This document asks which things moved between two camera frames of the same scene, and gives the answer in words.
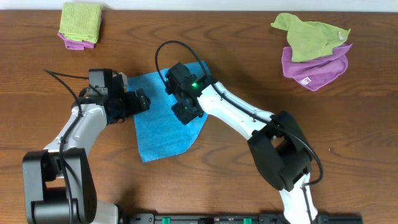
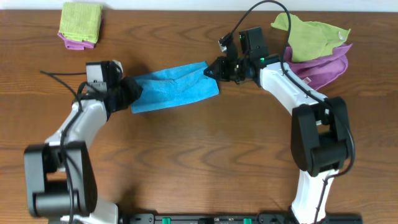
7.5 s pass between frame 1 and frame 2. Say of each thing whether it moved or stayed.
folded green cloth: stayed
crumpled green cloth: stayed
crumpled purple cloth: stayed
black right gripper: moved
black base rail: stayed
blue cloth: moved
